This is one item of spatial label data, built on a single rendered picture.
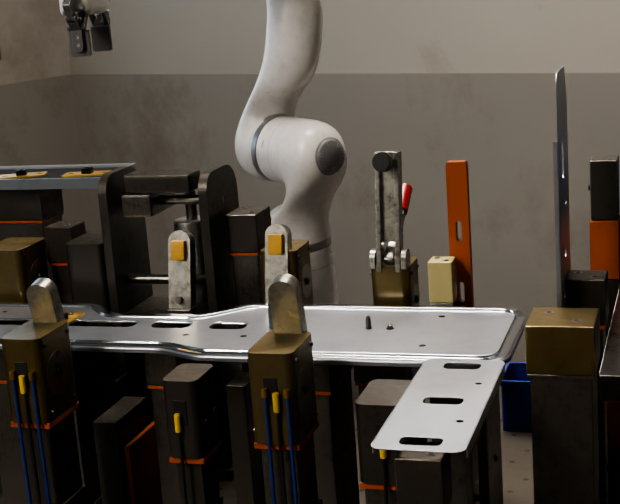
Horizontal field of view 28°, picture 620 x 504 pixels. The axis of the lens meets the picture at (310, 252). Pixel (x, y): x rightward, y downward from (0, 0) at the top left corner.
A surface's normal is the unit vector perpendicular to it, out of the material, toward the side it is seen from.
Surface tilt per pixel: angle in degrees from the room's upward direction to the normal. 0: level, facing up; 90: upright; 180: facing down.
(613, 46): 90
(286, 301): 102
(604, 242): 90
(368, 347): 0
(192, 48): 90
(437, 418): 0
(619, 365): 0
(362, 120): 90
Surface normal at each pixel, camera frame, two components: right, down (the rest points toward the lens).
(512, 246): -0.60, 0.22
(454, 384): -0.07, -0.97
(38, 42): 0.80, 0.08
